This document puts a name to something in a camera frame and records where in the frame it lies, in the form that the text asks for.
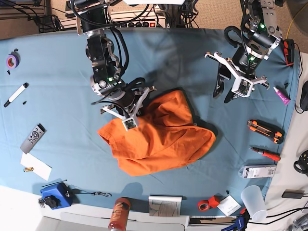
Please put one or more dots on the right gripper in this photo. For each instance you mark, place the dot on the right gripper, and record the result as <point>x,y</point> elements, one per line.
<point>127,101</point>

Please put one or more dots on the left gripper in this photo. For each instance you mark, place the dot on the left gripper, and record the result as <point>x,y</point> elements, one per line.
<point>243,64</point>

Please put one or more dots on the orange t-shirt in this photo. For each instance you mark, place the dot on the orange t-shirt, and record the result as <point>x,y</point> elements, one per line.
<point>165,139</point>

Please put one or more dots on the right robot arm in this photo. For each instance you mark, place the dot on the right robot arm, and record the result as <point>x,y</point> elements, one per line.
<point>108,53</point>

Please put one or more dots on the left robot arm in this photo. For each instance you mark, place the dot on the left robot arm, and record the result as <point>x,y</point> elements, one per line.
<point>254,40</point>

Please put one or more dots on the purple glue tube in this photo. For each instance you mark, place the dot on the purple glue tube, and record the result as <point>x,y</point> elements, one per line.
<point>282,96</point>

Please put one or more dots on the blue table cloth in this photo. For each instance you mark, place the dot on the blue table cloth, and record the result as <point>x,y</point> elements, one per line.
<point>59,97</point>

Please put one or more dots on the orange black utility knife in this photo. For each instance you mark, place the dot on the orange black utility knife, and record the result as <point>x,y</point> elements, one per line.
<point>272,132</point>

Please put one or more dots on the orange black table clamp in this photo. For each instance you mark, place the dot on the orange black table clamp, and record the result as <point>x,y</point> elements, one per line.
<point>289,51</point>

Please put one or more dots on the black zip tie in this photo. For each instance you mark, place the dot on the black zip tie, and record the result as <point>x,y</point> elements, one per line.
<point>53,183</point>

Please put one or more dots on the grey remote control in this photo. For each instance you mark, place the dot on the grey remote control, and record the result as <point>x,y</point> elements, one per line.
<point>34,136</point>

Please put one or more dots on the red screwdriver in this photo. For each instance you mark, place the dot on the red screwdriver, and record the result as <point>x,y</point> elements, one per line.
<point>266,153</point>

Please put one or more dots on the black white marker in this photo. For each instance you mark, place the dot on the black white marker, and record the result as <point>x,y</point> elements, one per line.
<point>16,94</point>

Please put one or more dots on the black power strip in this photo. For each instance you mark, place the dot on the black power strip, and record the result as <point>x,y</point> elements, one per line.
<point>145,24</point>

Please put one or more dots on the white paper card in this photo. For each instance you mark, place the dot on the white paper card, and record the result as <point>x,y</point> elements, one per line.
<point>40,168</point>

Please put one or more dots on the packaged bit set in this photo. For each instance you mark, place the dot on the packaged bit set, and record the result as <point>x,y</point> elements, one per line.
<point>257,171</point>

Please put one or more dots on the blue box with knob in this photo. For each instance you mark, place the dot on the blue box with knob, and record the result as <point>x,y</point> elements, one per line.
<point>57,196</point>

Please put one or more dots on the gold AA battery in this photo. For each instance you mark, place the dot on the gold AA battery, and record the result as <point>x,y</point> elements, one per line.
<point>29,169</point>

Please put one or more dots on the grey notebook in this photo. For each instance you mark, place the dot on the grey notebook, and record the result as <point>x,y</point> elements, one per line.
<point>164,206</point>

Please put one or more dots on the purple tape roll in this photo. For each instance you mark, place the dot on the purple tape roll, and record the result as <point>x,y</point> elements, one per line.
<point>13,60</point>

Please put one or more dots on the orange drink bottle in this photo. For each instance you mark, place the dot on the orange drink bottle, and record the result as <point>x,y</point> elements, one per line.
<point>119,217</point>

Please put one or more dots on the translucent plastic cup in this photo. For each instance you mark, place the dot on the translucent plastic cup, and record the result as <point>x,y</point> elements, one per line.
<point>253,200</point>

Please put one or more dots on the red plastic block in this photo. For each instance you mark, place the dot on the red plastic block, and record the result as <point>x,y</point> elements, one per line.
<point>213,201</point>

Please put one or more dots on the white paper leaflet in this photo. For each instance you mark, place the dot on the white paper leaflet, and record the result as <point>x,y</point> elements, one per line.
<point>228,206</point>

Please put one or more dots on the red tape roll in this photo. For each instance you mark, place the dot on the red tape roll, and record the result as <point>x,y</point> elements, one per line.
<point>203,205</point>

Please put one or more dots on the blue bar clamp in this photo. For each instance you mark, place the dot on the blue bar clamp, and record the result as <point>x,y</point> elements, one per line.
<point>240,223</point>

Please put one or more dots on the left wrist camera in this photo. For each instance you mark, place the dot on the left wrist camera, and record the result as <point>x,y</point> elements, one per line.
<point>242,87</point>

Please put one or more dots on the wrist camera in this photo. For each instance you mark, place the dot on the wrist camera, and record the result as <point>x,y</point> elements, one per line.
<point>131,122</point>
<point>242,87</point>

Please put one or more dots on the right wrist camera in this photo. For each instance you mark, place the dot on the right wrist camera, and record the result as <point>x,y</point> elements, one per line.
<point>131,122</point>

